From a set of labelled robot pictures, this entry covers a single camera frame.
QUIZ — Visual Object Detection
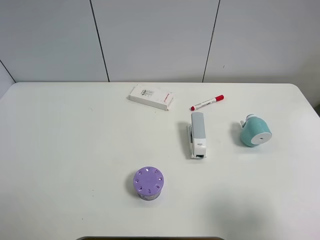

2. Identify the teal pencil sharpener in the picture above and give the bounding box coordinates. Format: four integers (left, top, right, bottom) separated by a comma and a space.
240, 114, 272, 147

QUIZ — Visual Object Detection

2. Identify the white grey stapler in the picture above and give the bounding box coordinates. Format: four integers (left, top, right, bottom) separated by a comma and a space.
186, 112, 207, 159

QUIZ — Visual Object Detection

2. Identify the white cardboard box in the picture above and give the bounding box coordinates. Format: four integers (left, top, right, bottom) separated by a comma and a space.
127, 84, 174, 111

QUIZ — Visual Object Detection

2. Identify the purple round container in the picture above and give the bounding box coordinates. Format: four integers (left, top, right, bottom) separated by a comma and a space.
133, 166, 165, 201

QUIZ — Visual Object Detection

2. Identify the red whiteboard marker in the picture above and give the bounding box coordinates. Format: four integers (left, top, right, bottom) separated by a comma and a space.
190, 95, 224, 111

